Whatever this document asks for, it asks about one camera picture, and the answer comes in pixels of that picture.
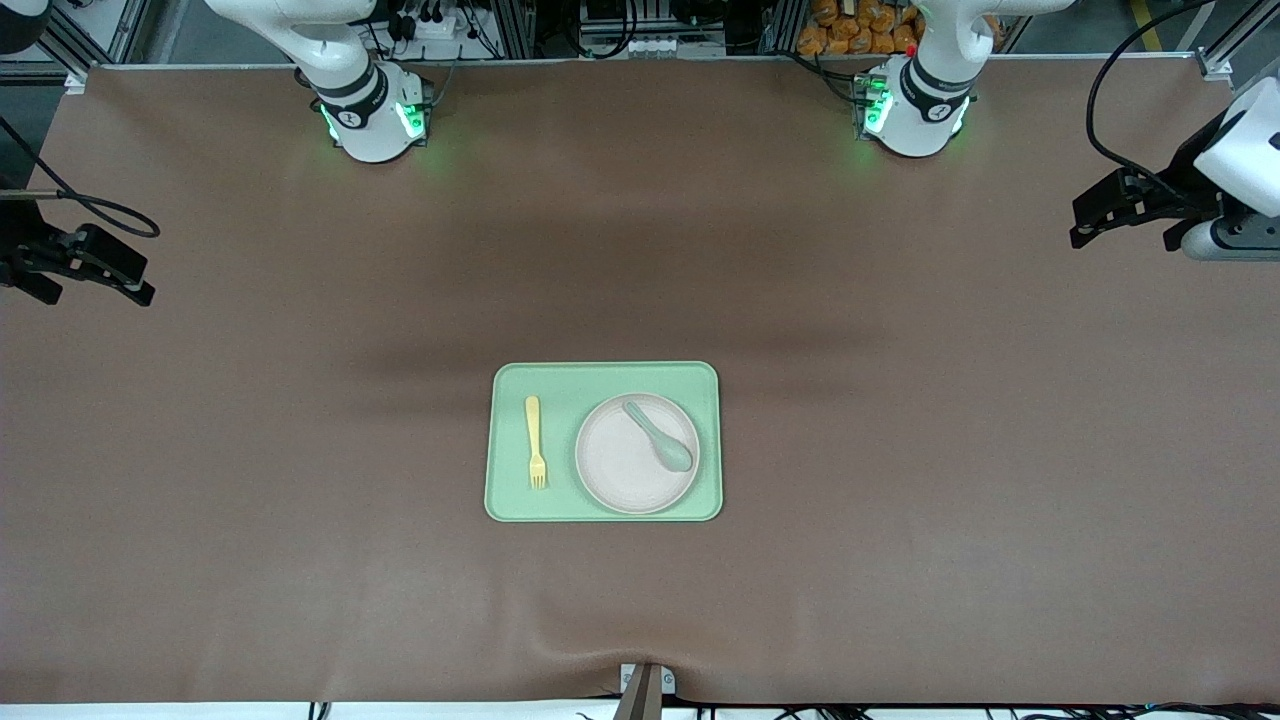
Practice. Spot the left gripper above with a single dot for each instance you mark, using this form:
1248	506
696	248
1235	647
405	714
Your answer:
1189	190

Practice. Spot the yellow plastic fork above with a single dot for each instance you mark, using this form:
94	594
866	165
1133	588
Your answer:
535	430

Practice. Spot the pale green plastic spoon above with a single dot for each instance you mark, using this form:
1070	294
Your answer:
675	455

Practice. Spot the beige round plate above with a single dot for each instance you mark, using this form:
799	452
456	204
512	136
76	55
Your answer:
620	470

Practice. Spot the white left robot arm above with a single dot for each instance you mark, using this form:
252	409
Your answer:
925	120

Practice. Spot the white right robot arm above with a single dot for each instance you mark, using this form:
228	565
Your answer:
365	120

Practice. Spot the orange snack bag pile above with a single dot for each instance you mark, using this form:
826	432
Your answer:
850	35

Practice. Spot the brown table cover mat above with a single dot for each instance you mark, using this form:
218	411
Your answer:
300	560

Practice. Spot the white power strip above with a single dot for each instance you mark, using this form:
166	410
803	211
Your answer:
430	28

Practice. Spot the light green rectangular tray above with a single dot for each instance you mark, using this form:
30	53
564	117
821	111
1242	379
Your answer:
565	385

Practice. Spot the aluminium frame corner bracket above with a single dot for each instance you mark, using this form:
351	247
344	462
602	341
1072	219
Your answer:
1235	40

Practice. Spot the aluminium frame strut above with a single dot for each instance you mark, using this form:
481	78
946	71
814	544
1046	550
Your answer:
75	50

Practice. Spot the aluminium frame post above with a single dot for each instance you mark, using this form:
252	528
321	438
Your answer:
512	30
782	28

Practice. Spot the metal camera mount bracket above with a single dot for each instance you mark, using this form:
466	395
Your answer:
645	685

